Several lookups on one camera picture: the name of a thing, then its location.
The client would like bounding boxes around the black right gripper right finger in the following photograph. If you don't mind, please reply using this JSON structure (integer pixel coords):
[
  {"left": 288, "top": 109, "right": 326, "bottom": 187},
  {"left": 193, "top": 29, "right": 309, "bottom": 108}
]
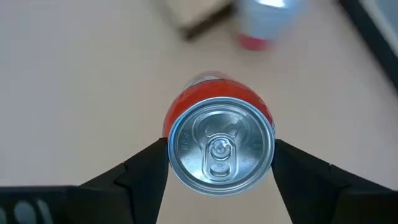
[{"left": 272, "top": 139, "right": 398, "bottom": 224}]

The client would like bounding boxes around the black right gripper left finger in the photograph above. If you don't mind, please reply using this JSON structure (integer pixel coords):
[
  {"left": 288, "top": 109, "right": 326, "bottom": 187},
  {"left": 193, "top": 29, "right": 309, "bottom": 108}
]
[{"left": 0, "top": 138, "right": 170, "bottom": 224}]

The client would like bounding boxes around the red Fanta can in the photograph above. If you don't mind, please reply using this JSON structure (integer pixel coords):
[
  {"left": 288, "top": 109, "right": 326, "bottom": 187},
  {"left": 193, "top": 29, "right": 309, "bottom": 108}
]
[{"left": 162, "top": 70, "right": 277, "bottom": 197}]

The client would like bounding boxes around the wooden shelf board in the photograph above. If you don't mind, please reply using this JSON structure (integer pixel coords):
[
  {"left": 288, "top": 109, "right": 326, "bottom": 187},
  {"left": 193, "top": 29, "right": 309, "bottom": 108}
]
[{"left": 161, "top": 0, "right": 234, "bottom": 40}]

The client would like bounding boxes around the silver Diet Coke can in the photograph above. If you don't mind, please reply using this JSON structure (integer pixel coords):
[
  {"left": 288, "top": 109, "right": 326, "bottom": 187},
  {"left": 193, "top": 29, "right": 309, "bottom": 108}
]
[{"left": 238, "top": 0, "right": 309, "bottom": 52}]

